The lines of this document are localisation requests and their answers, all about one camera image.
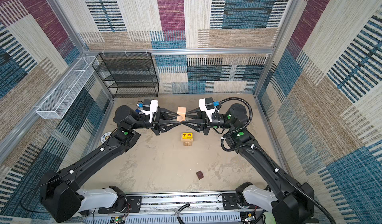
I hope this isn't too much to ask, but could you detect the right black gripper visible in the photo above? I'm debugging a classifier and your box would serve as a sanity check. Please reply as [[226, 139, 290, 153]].
[[182, 106, 234, 136]]

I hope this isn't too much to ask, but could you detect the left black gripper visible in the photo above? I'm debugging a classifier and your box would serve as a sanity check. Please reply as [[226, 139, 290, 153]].
[[130, 109, 180, 138]]

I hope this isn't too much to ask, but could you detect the wood arch block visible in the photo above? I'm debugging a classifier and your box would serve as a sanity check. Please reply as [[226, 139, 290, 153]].
[[177, 107, 187, 122]]

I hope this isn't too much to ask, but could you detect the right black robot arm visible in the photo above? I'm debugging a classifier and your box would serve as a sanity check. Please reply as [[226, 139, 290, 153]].
[[175, 97, 318, 224]]

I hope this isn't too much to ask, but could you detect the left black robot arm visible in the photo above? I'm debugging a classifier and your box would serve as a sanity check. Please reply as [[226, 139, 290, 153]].
[[39, 105, 180, 223]]

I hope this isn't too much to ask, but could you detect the dark red triangular block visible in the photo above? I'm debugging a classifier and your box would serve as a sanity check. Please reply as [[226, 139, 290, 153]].
[[196, 171, 204, 180]]

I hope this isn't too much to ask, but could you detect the round tin can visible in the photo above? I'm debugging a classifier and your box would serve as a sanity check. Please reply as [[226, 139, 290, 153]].
[[100, 132, 111, 144]]

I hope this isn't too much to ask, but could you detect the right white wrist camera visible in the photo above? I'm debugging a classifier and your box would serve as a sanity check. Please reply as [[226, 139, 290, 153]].
[[199, 97, 221, 122]]

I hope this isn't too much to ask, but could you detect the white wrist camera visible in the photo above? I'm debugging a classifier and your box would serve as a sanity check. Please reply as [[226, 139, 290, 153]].
[[138, 99, 158, 123], [199, 97, 221, 122]]

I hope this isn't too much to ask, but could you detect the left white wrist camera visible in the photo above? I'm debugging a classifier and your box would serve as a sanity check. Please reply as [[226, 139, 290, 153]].
[[138, 99, 158, 123]]

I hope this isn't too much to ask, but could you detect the black wire mesh shelf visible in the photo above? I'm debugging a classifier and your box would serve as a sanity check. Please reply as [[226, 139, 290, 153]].
[[92, 52, 160, 98]]

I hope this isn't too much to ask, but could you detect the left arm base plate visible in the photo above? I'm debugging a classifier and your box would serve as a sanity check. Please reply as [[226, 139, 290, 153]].
[[120, 196, 142, 214]]

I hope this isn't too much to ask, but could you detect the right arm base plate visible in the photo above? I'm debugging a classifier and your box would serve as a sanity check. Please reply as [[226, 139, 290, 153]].
[[217, 192, 262, 211]]

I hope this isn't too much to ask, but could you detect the white wire mesh basket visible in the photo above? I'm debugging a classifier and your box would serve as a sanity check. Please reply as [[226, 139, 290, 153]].
[[36, 57, 96, 119]]

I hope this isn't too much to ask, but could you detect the black corrugated cable hose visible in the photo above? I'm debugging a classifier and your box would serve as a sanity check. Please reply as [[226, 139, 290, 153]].
[[219, 97, 337, 224]]

